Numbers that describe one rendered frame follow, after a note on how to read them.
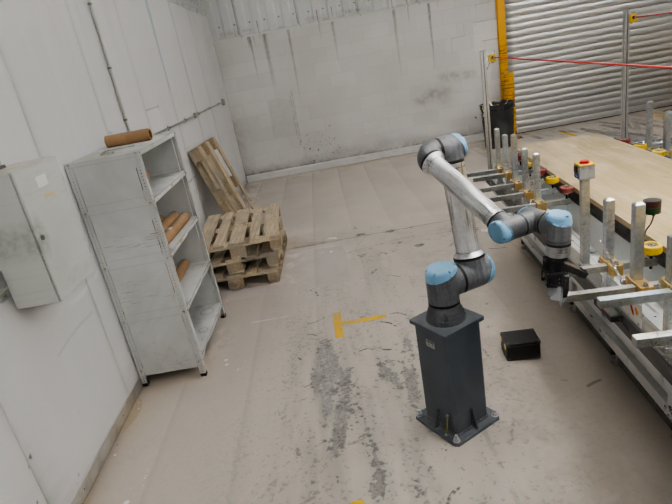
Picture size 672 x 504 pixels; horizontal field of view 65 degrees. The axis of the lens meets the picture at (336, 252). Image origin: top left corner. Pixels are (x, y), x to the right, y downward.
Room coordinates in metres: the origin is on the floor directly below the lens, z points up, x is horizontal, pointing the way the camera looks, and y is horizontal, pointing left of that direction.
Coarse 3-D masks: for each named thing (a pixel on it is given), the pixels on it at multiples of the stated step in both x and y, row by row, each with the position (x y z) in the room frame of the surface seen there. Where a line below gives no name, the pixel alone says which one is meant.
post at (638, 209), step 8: (632, 208) 1.80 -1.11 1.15; (640, 208) 1.78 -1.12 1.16; (632, 216) 1.80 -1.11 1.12; (640, 216) 1.78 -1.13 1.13; (632, 224) 1.80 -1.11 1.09; (640, 224) 1.78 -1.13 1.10; (632, 232) 1.80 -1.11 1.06; (640, 232) 1.78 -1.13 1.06; (632, 240) 1.80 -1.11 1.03; (640, 240) 1.78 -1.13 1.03; (632, 248) 1.80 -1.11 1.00; (640, 248) 1.78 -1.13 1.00; (632, 256) 1.79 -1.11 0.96; (640, 256) 1.78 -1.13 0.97; (632, 264) 1.79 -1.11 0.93; (640, 264) 1.78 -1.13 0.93; (632, 272) 1.79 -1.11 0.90; (640, 272) 1.78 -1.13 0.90
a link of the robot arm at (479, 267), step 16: (448, 144) 2.32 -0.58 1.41; (464, 144) 2.35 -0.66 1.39; (448, 160) 2.32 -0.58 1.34; (464, 176) 2.32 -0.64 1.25; (448, 192) 2.33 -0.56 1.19; (448, 208) 2.34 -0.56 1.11; (464, 208) 2.29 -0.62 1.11; (464, 224) 2.28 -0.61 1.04; (464, 240) 2.27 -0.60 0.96; (464, 256) 2.26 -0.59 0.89; (480, 256) 2.25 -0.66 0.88; (480, 272) 2.23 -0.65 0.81
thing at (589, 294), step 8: (600, 288) 1.78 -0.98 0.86; (608, 288) 1.77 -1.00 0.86; (616, 288) 1.76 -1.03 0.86; (624, 288) 1.75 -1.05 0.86; (632, 288) 1.74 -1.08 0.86; (656, 288) 1.73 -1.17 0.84; (568, 296) 1.77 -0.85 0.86; (576, 296) 1.77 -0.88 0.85; (584, 296) 1.76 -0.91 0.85; (592, 296) 1.76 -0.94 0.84; (600, 296) 1.76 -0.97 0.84
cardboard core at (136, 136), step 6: (126, 132) 3.66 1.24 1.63; (132, 132) 3.65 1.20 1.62; (138, 132) 3.64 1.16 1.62; (144, 132) 3.64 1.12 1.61; (150, 132) 3.70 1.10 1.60; (108, 138) 3.64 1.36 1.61; (114, 138) 3.64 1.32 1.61; (120, 138) 3.63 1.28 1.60; (126, 138) 3.63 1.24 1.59; (132, 138) 3.63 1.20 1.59; (138, 138) 3.63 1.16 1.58; (144, 138) 3.64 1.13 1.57; (150, 138) 3.65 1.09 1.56; (108, 144) 3.64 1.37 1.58; (114, 144) 3.64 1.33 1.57; (120, 144) 3.65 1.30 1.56; (126, 144) 3.66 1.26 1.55
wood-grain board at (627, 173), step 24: (528, 144) 4.32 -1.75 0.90; (552, 144) 4.16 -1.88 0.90; (576, 144) 4.00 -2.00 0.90; (600, 144) 3.86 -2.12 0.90; (624, 144) 3.73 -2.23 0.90; (552, 168) 3.45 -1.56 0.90; (600, 168) 3.24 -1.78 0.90; (624, 168) 3.14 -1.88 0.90; (648, 168) 3.05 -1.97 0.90; (576, 192) 2.92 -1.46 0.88; (600, 192) 2.78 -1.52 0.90; (624, 192) 2.70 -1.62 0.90; (648, 192) 2.63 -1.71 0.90; (624, 216) 2.36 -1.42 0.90; (648, 216) 2.31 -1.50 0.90; (648, 240) 2.09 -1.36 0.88
